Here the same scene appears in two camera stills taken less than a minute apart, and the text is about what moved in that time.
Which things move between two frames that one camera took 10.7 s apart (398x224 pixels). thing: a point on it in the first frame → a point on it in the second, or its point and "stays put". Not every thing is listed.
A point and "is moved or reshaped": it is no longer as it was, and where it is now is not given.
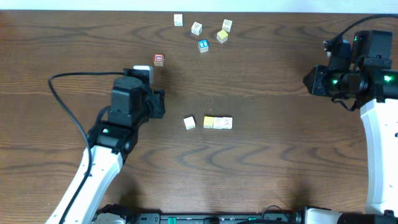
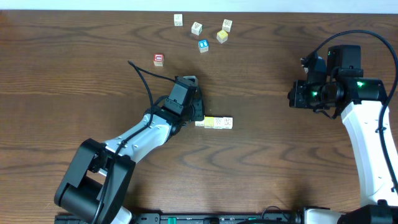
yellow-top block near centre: (222, 36) stays put
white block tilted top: (196, 28) stays put
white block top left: (178, 18) stays put
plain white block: (189, 122) is moved or reshaped
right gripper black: (319, 73) → (296, 96)
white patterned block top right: (227, 25) stays put
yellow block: (208, 122) stays put
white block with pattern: (217, 122) stays put
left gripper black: (157, 104) → (199, 106)
